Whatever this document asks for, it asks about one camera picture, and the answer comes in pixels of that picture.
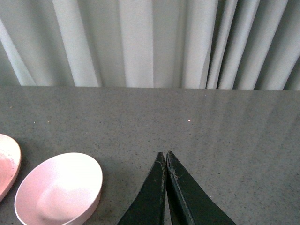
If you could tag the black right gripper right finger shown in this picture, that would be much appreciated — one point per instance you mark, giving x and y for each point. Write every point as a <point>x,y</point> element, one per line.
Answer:
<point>188,203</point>

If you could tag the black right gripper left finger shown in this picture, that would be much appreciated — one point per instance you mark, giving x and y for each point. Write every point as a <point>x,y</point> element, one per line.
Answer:
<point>148,208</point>

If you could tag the pale pink small bowl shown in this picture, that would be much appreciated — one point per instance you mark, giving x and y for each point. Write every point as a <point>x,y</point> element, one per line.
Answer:
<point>63,190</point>

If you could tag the pink round plate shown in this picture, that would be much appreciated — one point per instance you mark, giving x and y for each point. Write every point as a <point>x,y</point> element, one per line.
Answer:
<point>10,163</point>

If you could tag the white pleated curtain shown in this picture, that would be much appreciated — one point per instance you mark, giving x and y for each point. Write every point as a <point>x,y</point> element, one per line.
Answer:
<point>198,44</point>

